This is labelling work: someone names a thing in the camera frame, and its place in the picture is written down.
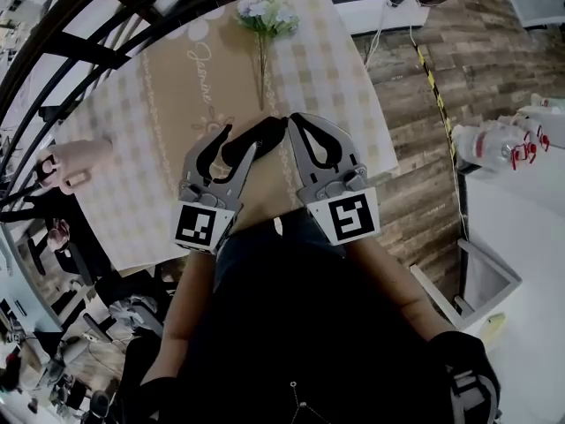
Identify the black metal railing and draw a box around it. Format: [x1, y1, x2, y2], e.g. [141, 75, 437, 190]
[0, 0, 420, 211]

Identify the white partition desk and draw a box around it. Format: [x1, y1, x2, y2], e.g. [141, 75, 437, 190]
[410, 95, 565, 424]

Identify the yellow black striped floor strip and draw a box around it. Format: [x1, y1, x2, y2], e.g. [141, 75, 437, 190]
[414, 44, 458, 159]

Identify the person's right forearm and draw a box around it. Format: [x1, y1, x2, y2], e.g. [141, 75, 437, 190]
[348, 238, 456, 342]

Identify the pink soft toy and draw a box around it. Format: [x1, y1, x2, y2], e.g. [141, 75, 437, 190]
[47, 218, 72, 252]

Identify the artificial flower bunch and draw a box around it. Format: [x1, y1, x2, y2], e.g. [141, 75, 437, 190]
[233, 0, 301, 112]

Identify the pale grey desk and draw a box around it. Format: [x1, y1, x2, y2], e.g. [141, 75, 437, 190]
[0, 225, 64, 333]

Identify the person's left forearm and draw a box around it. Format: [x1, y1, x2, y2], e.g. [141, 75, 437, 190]
[162, 249, 220, 382]

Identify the white cable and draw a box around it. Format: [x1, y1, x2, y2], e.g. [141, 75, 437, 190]
[362, 1, 395, 71]

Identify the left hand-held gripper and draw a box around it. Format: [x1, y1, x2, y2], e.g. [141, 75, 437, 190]
[171, 124, 259, 255]

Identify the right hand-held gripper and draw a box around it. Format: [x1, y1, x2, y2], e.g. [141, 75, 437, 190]
[287, 111, 381, 246]

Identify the person's black clothing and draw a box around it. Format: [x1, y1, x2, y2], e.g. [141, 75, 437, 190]
[117, 208, 502, 424]

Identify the yellow note pad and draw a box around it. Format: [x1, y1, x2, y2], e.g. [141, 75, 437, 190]
[480, 311, 507, 340]

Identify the pink water bottle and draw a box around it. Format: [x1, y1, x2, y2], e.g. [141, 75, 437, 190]
[34, 138, 117, 196]

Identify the grey shoulder strap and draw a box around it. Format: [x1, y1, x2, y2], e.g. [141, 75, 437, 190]
[448, 367, 493, 424]

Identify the grey clothing heap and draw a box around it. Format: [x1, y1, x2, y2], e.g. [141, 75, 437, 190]
[108, 296, 164, 340]

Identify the black pouch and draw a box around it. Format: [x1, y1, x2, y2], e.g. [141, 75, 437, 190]
[220, 116, 288, 170]

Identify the beige checked tablecloth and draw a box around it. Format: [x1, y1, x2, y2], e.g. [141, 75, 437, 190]
[55, 0, 401, 274]

